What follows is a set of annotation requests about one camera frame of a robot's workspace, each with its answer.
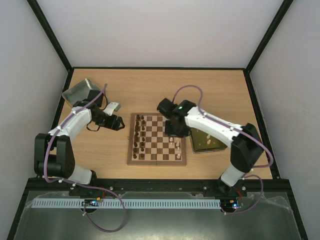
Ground gold tin with pieces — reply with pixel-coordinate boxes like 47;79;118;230
190;128;227;154

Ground wooden chess board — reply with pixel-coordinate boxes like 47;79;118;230
127;112;187;166

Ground silver metal tin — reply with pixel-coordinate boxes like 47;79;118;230
62;78;101;106

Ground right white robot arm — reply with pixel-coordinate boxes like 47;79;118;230
157;98;268;196

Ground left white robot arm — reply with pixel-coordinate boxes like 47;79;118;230
34;90;125;185

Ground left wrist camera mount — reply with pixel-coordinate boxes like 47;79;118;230
103;102;121;116

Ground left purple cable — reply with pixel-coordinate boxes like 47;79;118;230
43;83;128;231

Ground purple cable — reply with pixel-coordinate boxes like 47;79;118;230
43;83;128;231
172;85;274;216

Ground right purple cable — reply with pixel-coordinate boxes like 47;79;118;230
172;85;274;216

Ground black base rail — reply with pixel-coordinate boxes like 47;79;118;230
24;177;291;198

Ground black aluminium frame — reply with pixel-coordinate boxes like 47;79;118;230
0;0;320;240

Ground white slotted cable duct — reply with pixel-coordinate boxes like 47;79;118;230
31;198;221;210

